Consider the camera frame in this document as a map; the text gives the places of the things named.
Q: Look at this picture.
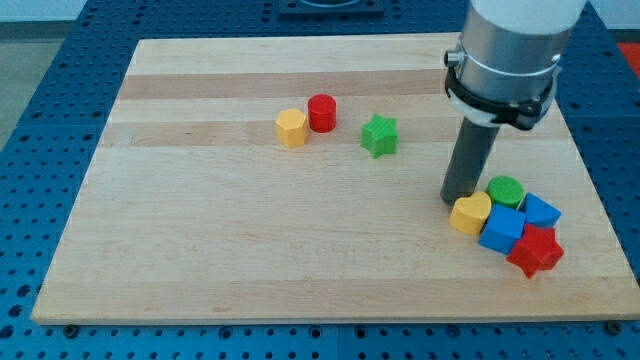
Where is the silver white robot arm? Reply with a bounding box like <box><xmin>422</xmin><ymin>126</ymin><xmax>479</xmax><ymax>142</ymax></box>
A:
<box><xmin>444</xmin><ymin>0</ymin><xmax>586</xmax><ymax>131</ymax></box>

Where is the green star block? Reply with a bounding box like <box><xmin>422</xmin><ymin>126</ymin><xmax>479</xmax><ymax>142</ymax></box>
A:
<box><xmin>360</xmin><ymin>114</ymin><xmax>398</xmax><ymax>158</ymax></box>

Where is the red star block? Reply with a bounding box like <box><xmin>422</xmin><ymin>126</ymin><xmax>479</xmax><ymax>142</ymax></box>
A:
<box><xmin>506</xmin><ymin>223</ymin><xmax>564</xmax><ymax>278</ymax></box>

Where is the yellow hexagon block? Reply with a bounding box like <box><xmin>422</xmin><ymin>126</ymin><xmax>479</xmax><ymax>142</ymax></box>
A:
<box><xmin>276</xmin><ymin>108</ymin><xmax>308</xmax><ymax>148</ymax></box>

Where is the light wooden board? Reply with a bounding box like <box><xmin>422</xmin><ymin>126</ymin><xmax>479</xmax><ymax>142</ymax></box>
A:
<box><xmin>31</xmin><ymin>33</ymin><xmax>639</xmax><ymax>325</ymax></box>

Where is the red cylinder block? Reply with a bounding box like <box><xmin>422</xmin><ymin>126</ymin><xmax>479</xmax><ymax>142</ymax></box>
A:
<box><xmin>307</xmin><ymin>94</ymin><xmax>337</xmax><ymax>133</ymax></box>

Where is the yellow heart block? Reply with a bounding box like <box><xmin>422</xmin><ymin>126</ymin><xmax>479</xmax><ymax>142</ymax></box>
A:
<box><xmin>449</xmin><ymin>191</ymin><xmax>492</xmax><ymax>235</ymax></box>

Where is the dark grey cylindrical pointer tool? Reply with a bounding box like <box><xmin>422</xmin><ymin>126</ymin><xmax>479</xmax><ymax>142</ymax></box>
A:
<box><xmin>440</xmin><ymin>118</ymin><xmax>499</xmax><ymax>206</ymax></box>

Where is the green cylinder block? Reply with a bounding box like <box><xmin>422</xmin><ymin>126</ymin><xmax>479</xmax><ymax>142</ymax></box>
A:
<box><xmin>487</xmin><ymin>176</ymin><xmax>525</xmax><ymax>209</ymax></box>

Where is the blue cube block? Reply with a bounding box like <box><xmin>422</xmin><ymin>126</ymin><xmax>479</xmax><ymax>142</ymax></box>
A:
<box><xmin>479</xmin><ymin>204</ymin><xmax>525</xmax><ymax>255</ymax></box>

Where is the blue triangle block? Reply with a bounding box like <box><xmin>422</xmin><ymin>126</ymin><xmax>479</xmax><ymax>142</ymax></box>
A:
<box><xmin>519</xmin><ymin>193</ymin><xmax>562</xmax><ymax>228</ymax></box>

